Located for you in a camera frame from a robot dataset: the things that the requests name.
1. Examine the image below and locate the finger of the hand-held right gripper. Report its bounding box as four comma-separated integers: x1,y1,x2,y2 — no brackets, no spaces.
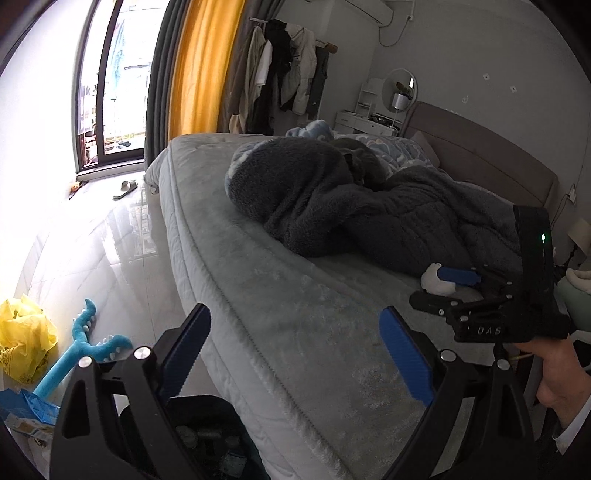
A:
438,265,515,296
410,288,509,319

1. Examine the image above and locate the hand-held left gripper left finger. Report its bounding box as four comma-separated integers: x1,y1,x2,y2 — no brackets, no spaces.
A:
54,302,212,480

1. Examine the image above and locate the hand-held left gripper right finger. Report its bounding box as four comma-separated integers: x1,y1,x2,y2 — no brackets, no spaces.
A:
379,305,536,480

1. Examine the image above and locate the white sock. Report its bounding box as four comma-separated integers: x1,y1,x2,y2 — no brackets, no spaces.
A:
420,262,462,297

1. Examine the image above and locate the dark teal trash bin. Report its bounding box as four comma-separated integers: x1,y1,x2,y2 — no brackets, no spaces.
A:
117,394,273,480

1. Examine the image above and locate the person's right forearm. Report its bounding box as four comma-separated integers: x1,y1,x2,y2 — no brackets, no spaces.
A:
551,406,591,457

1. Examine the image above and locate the person's right hand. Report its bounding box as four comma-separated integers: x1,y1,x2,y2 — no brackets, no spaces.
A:
526,339,585,432

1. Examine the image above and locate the cream fluffy cloth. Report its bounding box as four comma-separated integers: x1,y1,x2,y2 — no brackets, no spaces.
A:
566,267,591,296

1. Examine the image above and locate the blue plush toy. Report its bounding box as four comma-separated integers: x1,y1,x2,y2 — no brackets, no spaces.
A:
32,299,134,400

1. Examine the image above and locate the grey bed mattress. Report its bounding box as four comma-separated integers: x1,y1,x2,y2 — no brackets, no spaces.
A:
145,134,532,480

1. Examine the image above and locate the brown padded headboard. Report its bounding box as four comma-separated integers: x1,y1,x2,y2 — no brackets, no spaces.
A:
404,102,559,208

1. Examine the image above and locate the blue patterned quilt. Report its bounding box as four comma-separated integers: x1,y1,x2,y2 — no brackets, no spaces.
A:
284,119,439,178

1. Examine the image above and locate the dark grey fleece blanket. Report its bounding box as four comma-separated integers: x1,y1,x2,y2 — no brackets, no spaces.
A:
225,138,527,278

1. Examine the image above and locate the blue pet food bag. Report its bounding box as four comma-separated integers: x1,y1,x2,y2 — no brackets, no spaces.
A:
0,388,61,448

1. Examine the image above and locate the yellow plastic bag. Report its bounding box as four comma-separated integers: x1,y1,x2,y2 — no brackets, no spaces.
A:
0,298,58,384

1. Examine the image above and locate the white dresser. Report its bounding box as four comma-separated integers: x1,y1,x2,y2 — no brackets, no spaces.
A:
335,109,402,137

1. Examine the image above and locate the round mirror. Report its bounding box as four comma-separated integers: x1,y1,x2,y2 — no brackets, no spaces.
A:
381,68,417,114

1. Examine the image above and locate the sliding glass door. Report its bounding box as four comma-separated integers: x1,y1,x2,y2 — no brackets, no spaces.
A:
74,0,160,183

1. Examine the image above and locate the white hanging jacket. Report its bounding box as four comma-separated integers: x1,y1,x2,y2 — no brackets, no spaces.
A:
279,23,317,116

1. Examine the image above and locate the clothes rack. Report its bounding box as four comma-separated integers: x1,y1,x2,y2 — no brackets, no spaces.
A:
249,16,338,51

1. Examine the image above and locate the white air conditioner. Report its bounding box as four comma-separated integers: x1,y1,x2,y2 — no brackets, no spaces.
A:
355,0,395,27

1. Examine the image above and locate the beige hanging coat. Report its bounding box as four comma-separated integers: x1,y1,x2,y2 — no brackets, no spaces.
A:
231,28,273,134

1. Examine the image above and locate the yellow curtain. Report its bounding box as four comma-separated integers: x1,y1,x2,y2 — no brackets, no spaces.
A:
168,0,247,139

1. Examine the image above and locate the grey curtain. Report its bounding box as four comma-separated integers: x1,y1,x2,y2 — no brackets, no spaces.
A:
144,0,185,164

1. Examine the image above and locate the black hanging coat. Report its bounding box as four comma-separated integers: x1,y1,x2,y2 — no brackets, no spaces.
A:
265,18,294,112

